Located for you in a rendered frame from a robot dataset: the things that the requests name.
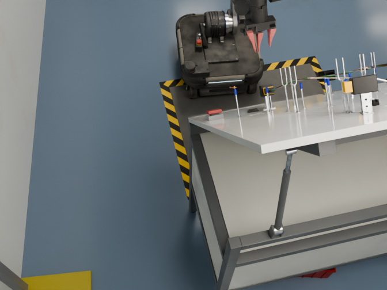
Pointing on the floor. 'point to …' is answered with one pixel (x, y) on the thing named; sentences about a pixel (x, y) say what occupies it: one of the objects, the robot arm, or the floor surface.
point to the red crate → (321, 274)
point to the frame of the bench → (265, 253)
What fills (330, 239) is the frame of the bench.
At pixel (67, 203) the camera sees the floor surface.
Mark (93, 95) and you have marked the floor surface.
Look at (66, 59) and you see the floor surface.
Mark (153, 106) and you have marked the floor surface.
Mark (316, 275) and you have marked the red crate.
